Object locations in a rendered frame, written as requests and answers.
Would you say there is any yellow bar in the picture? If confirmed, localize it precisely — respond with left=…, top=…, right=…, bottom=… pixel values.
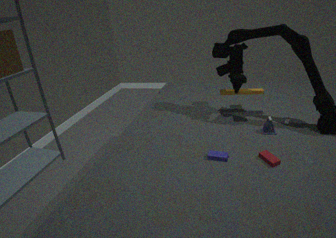
left=220, top=88, right=264, bottom=95

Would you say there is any blue bar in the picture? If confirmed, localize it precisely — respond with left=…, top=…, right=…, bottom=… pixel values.
left=208, top=150, right=228, bottom=162

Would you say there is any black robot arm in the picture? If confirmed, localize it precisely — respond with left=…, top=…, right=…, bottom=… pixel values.
left=212, top=24, right=336, bottom=135

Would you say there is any red rectangular block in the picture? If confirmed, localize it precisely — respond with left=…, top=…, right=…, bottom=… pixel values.
left=258, top=150, right=281, bottom=167

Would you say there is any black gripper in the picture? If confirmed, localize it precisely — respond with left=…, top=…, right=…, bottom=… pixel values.
left=228, top=59, right=246, bottom=94

